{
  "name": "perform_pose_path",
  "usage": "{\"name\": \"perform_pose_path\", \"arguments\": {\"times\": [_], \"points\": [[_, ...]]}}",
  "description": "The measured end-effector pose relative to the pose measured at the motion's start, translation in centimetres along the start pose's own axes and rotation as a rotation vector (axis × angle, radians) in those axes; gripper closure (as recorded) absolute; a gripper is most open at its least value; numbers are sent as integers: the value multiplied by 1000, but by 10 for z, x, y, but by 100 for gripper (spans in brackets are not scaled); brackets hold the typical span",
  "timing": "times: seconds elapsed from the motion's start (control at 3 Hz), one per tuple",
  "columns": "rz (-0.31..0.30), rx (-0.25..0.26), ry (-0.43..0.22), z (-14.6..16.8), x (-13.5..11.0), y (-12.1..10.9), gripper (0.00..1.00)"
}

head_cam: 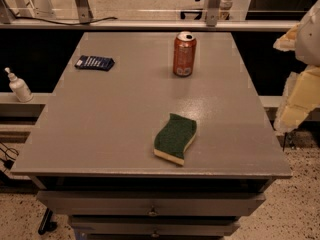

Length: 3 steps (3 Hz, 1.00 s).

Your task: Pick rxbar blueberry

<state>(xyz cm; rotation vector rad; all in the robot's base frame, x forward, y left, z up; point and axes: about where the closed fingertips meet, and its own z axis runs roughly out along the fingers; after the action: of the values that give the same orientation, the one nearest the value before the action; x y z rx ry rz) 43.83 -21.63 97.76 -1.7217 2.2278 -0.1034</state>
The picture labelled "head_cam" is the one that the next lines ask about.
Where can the upper grey drawer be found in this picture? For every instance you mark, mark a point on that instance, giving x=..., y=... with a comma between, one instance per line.
x=151, y=203

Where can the black table leg foot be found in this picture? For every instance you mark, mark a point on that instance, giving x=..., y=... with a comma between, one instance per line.
x=47, y=225

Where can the orange soda can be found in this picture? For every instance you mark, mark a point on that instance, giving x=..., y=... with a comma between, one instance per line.
x=184, y=54

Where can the grey drawer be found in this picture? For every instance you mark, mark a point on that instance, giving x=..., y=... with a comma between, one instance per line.
x=151, y=203
x=156, y=226

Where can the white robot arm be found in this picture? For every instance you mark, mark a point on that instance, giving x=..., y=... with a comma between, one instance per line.
x=308, y=38

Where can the white pump bottle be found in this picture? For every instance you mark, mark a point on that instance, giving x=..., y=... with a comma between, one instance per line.
x=19, y=87

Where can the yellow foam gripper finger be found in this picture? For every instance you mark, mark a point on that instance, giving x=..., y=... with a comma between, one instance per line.
x=301, y=95
x=287, y=42

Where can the grey metal shelf rail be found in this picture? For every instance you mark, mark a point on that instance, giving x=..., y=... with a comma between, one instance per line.
x=121, y=25

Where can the lower grey drawer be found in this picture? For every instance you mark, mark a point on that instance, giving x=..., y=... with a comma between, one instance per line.
x=156, y=226

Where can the green yellow sponge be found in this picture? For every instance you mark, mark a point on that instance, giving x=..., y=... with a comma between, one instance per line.
x=174, y=138

